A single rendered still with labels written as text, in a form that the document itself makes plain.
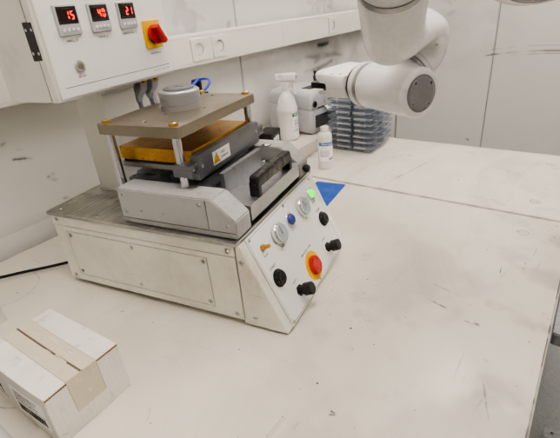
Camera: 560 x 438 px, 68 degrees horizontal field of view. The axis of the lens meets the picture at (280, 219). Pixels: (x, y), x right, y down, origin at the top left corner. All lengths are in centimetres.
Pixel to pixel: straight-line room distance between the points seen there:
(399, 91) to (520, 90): 232
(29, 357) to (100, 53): 54
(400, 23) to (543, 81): 245
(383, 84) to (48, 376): 69
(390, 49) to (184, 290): 55
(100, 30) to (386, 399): 80
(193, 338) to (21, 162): 70
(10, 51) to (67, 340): 50
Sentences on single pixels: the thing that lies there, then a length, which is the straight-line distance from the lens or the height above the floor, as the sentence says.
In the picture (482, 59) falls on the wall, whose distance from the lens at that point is 305.
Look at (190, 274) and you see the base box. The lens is 80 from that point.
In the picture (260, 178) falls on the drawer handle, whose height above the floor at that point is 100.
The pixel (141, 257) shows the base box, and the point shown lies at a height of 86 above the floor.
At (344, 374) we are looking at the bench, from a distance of 71.
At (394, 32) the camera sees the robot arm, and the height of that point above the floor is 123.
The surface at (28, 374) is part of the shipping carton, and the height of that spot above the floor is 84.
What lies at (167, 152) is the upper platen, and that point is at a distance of 79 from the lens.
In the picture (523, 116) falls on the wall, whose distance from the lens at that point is 307.
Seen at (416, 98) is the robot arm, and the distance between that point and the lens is 76.
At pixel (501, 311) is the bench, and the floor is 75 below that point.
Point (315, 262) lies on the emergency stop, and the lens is 86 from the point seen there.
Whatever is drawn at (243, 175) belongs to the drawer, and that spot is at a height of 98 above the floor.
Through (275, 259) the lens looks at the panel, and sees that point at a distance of 77.
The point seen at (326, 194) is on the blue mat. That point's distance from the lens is 128.
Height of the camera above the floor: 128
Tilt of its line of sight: 27 degrees down
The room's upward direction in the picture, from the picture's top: 5 degrees counter-clockwise
